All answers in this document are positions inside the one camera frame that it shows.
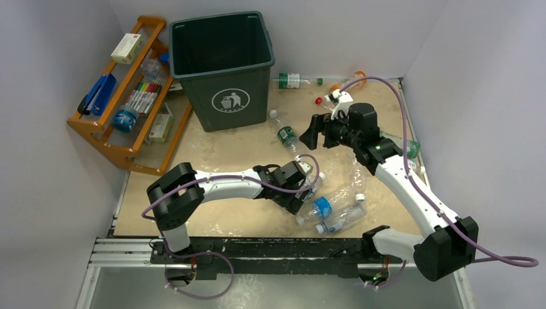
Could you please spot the blue tape roll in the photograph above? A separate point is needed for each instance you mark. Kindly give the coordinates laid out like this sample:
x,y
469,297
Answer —
x,y
125,119

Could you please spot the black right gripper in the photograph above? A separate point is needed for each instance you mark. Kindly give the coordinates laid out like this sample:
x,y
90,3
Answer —
x,y
326,134

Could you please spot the green white staples box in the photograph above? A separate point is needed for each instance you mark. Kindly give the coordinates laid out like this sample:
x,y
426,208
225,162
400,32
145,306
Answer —
x,y
161,127

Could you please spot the white red small box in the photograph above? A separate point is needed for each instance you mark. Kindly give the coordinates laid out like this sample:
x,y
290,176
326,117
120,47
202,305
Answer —
x,y
127,49

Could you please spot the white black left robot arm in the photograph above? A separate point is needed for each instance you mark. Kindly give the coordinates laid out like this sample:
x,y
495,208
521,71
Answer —
x,y
178,193

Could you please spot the blue white label bottle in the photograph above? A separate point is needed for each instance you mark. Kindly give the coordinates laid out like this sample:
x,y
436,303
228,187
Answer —
x,y
346,217

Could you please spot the orange drink bottle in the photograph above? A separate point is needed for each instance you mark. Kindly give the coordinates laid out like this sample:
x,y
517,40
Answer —
x,y
348,83

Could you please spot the dark green label bottle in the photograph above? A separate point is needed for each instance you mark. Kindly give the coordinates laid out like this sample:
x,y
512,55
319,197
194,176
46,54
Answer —
x,y
284,132

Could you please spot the orange wooden shelf rack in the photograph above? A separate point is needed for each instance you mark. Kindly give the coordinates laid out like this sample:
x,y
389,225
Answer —
x,y
143,119

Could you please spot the clear plastic cup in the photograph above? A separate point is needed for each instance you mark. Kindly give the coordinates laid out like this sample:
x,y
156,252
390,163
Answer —
x,y
151,68

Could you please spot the white cap clear water bottle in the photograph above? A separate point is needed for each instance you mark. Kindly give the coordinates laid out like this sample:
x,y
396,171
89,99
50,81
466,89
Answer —
x,y
312,188

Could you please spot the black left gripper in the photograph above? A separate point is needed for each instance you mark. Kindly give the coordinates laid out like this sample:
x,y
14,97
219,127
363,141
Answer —
x,y
292,203

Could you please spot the green white label bottle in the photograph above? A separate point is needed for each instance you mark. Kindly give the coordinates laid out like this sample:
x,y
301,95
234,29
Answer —
x,y
296,81

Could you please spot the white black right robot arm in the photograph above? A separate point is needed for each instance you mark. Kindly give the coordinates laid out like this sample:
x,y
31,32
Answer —
x,y
443,244

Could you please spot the blue label water bottle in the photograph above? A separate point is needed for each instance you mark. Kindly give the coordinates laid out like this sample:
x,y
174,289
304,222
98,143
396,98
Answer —
x,y
321,206

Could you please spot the coloured marker set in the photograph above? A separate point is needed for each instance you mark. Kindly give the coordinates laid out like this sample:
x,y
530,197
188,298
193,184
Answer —
x,y
141,97

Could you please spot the dark green trash bin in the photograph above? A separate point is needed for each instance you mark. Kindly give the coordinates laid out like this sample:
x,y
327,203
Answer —
x,y
223,63

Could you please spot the crushed clear unlabelled bottle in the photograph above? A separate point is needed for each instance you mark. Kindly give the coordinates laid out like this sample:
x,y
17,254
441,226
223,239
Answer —
x,y
357,178

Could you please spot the light label bottle by wall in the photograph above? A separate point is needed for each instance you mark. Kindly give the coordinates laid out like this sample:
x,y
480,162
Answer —
x,y
416,167

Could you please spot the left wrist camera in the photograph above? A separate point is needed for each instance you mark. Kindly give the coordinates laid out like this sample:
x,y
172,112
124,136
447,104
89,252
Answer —
x,y
307,167

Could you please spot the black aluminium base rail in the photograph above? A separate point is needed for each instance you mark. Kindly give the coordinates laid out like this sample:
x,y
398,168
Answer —
x,y
210,256

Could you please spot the blue stapler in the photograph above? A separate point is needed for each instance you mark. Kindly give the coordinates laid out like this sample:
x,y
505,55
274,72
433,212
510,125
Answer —
x,y
98,97

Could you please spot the green bottle by wall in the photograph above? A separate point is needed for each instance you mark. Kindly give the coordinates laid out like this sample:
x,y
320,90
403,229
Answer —
x,y
412,147

